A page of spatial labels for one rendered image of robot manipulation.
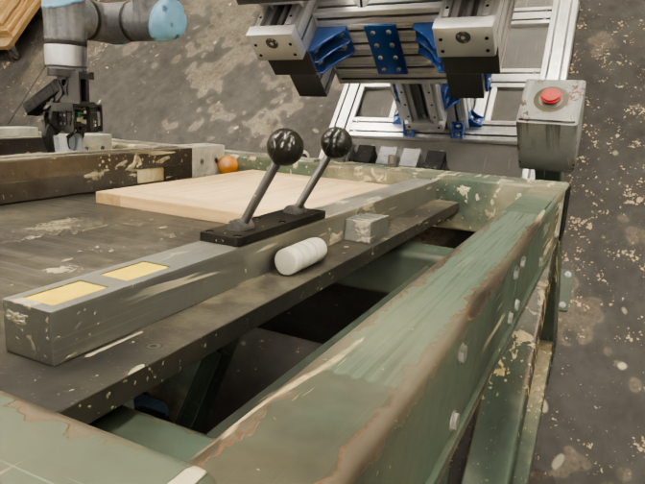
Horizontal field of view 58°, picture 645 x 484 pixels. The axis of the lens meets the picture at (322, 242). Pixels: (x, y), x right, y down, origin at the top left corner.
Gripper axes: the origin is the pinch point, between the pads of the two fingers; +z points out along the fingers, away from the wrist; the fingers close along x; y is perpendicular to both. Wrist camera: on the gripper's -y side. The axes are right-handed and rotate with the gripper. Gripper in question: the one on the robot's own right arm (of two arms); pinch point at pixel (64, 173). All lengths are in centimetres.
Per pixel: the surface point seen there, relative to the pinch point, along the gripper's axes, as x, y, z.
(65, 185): -9.9, 11.8, 0.3
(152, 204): -10.7, 32.4, 1.1
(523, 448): 71, 88, 73
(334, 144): -21, 69, -12
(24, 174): -17.9, 11.7, -2.4
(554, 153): 53, 87, -8
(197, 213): -10.7, 41.4, 1.5
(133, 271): -47, 63, -2
